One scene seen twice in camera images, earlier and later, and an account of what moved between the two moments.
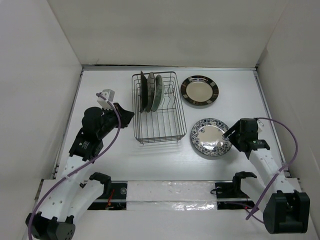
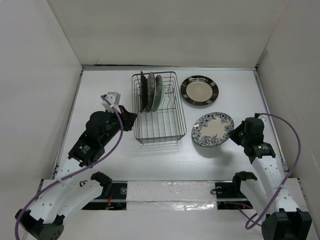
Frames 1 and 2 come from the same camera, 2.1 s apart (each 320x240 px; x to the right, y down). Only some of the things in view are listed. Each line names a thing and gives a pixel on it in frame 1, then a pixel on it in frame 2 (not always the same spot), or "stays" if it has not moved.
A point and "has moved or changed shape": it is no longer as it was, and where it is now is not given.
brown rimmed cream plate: x=143 y=92 stays
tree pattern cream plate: x=151 y=92 stays
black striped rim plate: x=199 y=90 stays
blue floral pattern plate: x=207 y=138 has moved or changed shape
